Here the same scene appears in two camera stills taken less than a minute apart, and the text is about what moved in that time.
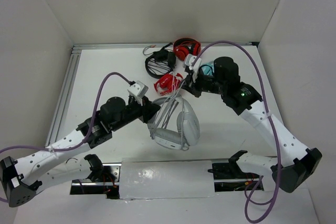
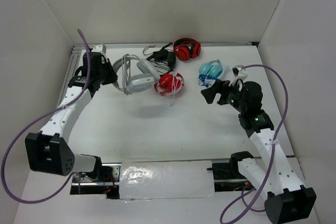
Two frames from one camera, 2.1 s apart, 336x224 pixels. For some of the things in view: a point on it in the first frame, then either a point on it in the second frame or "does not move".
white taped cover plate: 148,180 does not move
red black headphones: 184,46 does not move
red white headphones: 168,83 does not move
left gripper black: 147,110 -> 113,75
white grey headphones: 176,125 -> 135,74
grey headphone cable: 161,124 -> 126,71
